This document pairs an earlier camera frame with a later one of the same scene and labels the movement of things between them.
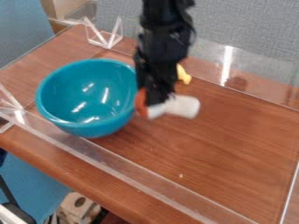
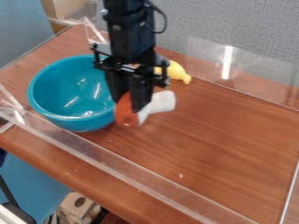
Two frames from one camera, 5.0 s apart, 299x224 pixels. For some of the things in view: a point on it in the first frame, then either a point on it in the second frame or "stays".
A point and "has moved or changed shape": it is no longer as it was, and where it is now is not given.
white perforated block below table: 77,209 stays
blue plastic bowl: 88,95 has moved or changed shape
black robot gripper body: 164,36 -> 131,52
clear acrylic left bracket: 13,113 stays
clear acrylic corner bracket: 100,38 stays
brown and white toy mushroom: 180,105 -> 162,101
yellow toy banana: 182,75 stays
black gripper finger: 144,67 -> 119,80
